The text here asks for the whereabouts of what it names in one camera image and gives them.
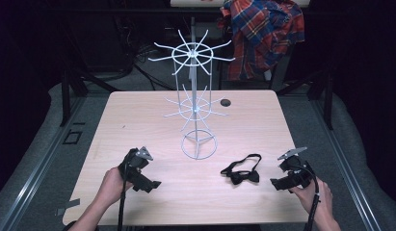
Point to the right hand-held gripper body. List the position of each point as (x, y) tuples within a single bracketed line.
[(295, 170)]

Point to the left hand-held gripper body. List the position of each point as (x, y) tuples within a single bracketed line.
[(134, 166)]

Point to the black bow tie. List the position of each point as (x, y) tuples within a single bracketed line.
[(243, 176)]

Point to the person's left hand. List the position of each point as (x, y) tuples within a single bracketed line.
[(111, 187)]

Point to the person's right hand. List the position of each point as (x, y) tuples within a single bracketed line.
[(317, 199)]

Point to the grey tape strip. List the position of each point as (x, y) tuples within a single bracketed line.
[(68, 205)]

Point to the black metal stand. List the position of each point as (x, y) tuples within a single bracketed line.
[(327, 99), (65, 96)]

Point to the red blue plaid shirt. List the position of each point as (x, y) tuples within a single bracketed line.
[(263, 35)]

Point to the aluminium floor rail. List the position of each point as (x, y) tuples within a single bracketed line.
[(35, 170), (346, 170)]

